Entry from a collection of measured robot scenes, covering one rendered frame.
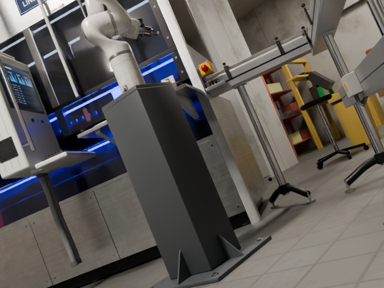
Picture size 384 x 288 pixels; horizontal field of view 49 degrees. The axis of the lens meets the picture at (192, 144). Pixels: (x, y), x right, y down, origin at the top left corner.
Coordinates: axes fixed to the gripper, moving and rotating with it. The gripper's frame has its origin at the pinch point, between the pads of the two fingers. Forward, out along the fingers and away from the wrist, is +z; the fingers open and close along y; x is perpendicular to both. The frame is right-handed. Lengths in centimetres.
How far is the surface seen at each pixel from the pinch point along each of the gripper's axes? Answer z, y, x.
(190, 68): 33.3, -21.1, 27.6
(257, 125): 80, -46, 10
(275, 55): 82, -2, 19
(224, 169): 61, -72, -5
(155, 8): 8, 8, 52
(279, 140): 256, -161, 312
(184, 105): 28.1, -36.9, -0.3
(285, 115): 372, -186, 542
